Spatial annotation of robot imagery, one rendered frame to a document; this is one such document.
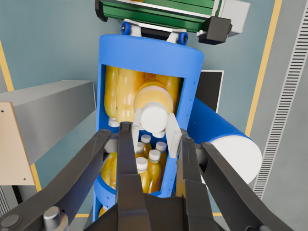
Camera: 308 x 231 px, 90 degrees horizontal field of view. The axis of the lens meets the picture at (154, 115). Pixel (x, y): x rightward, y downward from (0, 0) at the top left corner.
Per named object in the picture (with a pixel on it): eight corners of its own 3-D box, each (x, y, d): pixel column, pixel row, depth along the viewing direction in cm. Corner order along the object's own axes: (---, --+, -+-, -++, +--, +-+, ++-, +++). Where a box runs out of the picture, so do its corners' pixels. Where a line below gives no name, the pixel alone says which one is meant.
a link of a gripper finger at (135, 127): (135, 153, 16) (129, 153, 16) (139, 127, 23) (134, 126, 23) (139, 128, 15) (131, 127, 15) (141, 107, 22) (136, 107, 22)
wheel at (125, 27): (125, 35, 51) (130, 36, 53) (126, 19, 50) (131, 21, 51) (118, 35, 55) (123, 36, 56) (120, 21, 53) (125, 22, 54)
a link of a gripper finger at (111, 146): (128, 156, 14) (95, 152, 14) (133, 133, 19) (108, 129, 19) (129, 142, 14) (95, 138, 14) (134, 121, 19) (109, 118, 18)
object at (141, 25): (140, 38, 57) (138, 31, 45) (141, 30, 56) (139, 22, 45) (167, 42, 58) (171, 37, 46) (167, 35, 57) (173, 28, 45)
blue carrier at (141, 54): (96, 222, 81) (84, 302, 55) (105, 41, 53) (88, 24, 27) (150, 219, 87) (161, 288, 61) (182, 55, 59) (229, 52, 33)
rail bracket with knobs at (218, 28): (192, 42, 61) (200, 38, 51) (196, 21, 58) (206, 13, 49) (216, 46, 61) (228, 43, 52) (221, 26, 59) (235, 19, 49)
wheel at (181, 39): (176, 44, 54) (181, 45, 53) (179, 30, 52) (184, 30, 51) (182, 46, 57) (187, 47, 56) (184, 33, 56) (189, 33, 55)
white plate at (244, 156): (205, 200, 69) (204, 198, 70) (266, 180, 66) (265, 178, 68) (186, 151, 61) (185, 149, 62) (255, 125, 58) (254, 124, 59)
